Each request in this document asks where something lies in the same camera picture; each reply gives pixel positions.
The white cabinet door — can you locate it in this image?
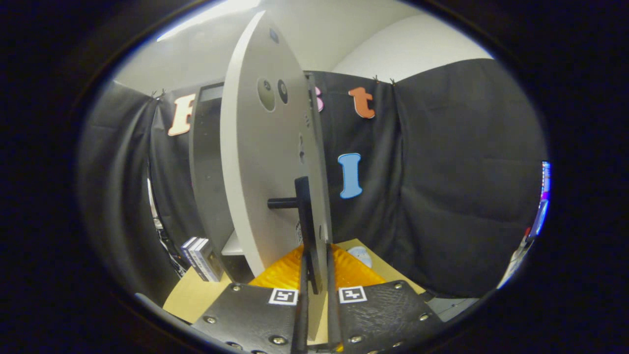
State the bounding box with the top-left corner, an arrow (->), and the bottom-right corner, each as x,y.
220,11 -> 333,342

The computer monitor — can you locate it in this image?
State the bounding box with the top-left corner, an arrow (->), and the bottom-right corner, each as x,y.
528,161 -> 552,239

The black backdrop cloth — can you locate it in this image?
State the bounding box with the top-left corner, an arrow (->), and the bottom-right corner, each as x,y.
76,58 -> 548,298

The black door handle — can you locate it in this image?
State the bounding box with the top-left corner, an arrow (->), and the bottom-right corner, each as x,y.
268,177 -> 320,295

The white blue plush toy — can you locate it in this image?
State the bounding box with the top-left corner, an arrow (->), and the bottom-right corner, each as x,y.
347,246 -> 373,268

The dangling black white strap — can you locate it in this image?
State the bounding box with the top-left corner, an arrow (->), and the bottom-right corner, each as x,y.
146,162 -> 187,276

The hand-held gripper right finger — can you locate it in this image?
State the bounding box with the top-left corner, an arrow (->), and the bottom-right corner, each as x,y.
326,243 -> 445,354

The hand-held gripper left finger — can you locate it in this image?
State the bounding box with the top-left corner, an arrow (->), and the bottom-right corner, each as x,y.
191,245 -> 310,354

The grey cabinet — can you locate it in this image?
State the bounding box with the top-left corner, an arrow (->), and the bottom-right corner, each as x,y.
189,73 -> 325,285

